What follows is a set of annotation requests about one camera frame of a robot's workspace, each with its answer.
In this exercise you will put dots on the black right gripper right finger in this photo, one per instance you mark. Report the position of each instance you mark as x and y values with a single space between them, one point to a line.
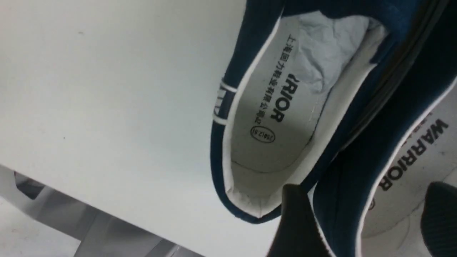
439 220

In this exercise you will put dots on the navy slip-on shoe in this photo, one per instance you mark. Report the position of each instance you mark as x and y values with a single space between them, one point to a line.
371 199
303 75

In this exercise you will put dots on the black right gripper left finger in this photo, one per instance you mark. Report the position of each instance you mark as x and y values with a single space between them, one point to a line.
298 233

